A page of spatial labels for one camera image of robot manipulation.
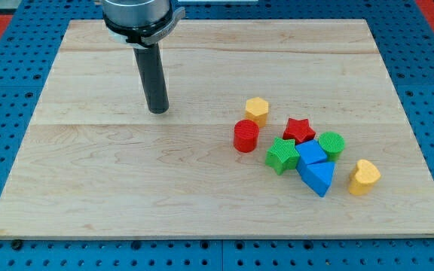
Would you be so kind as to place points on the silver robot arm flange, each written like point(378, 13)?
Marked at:
point(140, 23)

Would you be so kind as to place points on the red cylinder block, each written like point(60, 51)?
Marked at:
point(246, 135)

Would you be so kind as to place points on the yellow hexagon block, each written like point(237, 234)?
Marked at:
point(257, 110)

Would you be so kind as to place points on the green star block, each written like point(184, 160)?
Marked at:
point(282, 155)

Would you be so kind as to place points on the red star block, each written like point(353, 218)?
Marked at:
point(299, 130)

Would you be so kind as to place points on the blue cube block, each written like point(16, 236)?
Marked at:
point(310, 152)

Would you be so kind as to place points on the black cylindrical pointer rod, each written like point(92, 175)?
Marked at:
point(152, 77)

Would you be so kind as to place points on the blue triangle block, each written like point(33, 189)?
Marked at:
point(318, 176)

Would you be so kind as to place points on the green cylinder block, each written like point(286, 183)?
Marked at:
point(333, 144)

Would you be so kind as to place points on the light wooden board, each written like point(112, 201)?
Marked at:
point(95, 164)

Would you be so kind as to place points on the yellow heart block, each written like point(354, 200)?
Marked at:
point(363, 178)

